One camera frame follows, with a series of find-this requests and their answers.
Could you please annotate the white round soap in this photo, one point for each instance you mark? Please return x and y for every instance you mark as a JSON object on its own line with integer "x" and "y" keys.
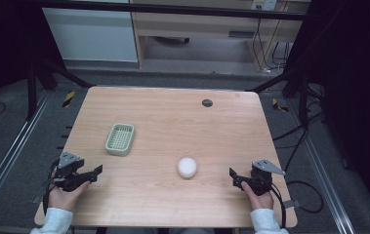
{"x": 187, "y": 167}

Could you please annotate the black round table grommet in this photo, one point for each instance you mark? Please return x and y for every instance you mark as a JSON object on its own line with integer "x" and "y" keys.
{"x": 207, "y": 103}

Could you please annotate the yellow black floor tape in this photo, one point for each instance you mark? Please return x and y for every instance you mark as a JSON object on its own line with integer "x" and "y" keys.
{"x": 69, "y": 98}
{"x": 279, "y": 106}

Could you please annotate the green slotted soap dish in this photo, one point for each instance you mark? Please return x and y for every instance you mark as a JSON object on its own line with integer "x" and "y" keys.
{"x": 120, "y": 139}

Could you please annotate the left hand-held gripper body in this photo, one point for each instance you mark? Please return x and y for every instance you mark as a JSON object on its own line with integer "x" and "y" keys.
{"x": 68, "y": 177}

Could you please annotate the white power strip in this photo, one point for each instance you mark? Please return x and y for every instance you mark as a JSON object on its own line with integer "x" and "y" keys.
{"x": 264, "y": 4}

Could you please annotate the silver floor rail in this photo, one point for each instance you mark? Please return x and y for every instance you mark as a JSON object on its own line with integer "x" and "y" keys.
{"x": 13, "y": 152}
{"x": 325, "y": 182}

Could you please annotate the black metal stand leg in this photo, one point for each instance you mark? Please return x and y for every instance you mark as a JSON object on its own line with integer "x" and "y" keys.
{"x": 32, "y": 91}
{"x": 298, "y": 84}

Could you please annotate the person's left hand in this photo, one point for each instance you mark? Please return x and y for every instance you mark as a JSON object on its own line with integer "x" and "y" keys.
{"x": 63, "y": 199}

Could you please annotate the dark curtain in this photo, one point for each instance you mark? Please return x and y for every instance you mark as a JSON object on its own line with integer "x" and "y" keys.
{"x": 3, "y": 48}
{"x": 355, "y": 81}

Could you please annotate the white cabinet panel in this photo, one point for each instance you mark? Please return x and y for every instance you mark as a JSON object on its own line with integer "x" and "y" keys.
{"x": 91, "y": 35}

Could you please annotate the grey metal table bracket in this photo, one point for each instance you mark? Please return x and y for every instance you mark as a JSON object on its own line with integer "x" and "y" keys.
{"x": 292, "y": 203}

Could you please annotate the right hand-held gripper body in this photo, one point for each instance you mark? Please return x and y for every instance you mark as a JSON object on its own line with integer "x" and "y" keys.
{"x": 260, "y": 182}

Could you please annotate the person's right hand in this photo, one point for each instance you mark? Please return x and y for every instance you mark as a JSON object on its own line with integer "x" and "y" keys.
{"x": 261, "y": 201}

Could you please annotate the black horizontal frame bar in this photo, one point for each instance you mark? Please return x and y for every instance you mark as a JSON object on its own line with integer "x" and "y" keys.
{"x": 172, "y": 9}

